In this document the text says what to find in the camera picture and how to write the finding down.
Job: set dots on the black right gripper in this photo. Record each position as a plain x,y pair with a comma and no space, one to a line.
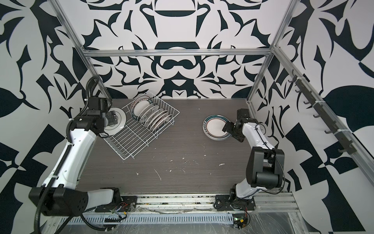
228,127

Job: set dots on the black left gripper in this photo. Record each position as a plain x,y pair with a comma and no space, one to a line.
112,118

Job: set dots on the green cloud pattern plate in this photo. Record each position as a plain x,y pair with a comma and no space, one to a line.
116,119

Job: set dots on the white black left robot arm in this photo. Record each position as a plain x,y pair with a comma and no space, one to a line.
58,195

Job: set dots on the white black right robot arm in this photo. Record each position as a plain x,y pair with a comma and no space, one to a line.
265,167

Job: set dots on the stack of unloaded plates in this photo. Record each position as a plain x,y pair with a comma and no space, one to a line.
213,127

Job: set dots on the green banner rim plate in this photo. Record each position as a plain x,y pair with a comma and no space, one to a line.
138,105

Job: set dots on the white wire dish rack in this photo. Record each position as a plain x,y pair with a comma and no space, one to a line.
138,134

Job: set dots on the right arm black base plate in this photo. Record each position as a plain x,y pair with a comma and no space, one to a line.
229,203

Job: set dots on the black wall hook rail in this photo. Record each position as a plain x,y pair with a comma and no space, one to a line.
325,113

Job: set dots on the aluminium cage frame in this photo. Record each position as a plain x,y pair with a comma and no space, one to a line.
362,157

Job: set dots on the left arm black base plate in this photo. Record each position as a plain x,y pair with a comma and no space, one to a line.
124,204

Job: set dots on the white slotted cable duct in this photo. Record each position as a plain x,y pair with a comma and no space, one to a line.
135,219

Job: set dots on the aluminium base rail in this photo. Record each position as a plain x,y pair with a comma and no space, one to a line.
203,203

